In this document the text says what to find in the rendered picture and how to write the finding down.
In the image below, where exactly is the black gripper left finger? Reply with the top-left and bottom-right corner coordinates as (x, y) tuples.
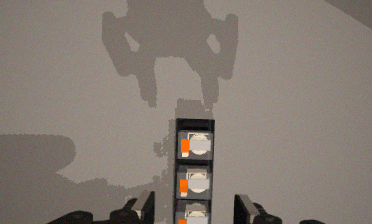
(47, 191), (155, 224)

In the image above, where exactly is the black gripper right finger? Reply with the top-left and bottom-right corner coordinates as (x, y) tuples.
(233, 194), (325, 224)

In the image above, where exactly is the black rack with three pockets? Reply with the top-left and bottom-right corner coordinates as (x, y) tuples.
(173, 118), (215, 224)

